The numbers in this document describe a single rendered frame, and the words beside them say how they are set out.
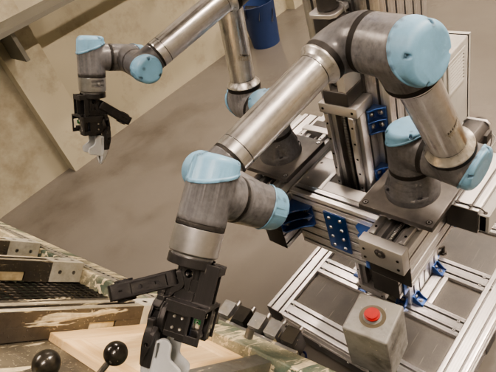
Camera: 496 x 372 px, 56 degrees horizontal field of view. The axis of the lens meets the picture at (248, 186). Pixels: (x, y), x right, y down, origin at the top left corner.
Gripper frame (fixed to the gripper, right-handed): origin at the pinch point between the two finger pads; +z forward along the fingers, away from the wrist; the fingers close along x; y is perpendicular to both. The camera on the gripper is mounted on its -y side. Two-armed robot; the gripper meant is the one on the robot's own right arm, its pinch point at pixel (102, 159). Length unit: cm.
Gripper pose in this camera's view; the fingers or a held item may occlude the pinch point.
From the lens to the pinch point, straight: 148.1
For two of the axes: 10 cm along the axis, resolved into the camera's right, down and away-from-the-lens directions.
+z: -0.5, 9.4, 3.3
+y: -7.0, 2.0, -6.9
